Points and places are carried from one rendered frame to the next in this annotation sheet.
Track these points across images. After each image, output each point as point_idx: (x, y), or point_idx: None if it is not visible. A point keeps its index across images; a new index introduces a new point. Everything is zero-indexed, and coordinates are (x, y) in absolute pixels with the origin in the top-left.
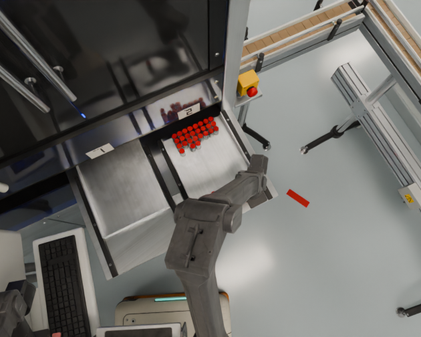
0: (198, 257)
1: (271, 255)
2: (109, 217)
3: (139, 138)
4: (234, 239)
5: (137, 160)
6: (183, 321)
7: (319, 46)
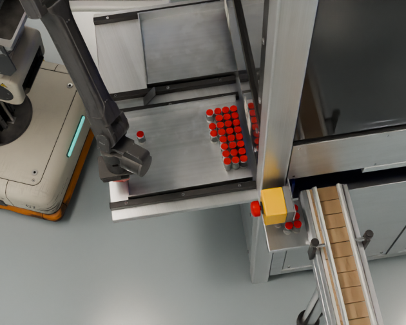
0: None
1: (85, 309)
2: (160, 27)
3: None
4: (128, 261)
5: (220, 68)
6: (44, 140)
7: None
